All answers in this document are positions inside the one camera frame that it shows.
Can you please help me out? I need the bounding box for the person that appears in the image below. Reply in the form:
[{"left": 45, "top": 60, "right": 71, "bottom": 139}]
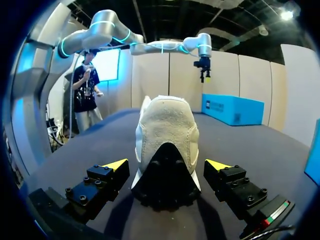
[{"left": 71, "top": 48, "right": 106, "bottom": 135}]

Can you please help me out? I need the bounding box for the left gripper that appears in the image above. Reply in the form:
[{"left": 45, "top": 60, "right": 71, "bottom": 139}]
[{"left": 193, "top": 56, "right": 212, "bottom": 84}]

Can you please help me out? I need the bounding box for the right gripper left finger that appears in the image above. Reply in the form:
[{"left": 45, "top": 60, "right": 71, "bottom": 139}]
[{"left": 64, "top": 158, "right": 131, "bottom": 222}]

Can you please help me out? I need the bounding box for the teal box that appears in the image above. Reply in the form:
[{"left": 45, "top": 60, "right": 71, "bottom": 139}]
[
  {"left": 304, "top": 139, "right": 320, "bottom": 187},
  {"left": 201, "top": 93, "right": 265, "bottom": 127}
]

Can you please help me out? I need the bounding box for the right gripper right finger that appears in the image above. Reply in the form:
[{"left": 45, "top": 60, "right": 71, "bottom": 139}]
[{"left": 203, "top": 159, "right": 269, "bottom": 219}]

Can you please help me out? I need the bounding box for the beige shoe with black sole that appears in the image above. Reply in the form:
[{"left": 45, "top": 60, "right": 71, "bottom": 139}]
[{"left": 130, "top": 95, "right": 202, "bottom": 211}]

